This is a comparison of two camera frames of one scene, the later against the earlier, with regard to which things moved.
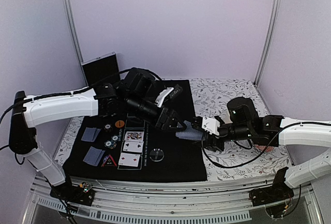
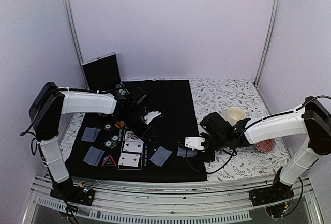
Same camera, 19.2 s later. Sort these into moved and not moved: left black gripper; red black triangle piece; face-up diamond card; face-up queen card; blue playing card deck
Moved: left black gripper; blue playing card deck
Not moved: face-up diamond card; face-up queen card; red black triangle piece
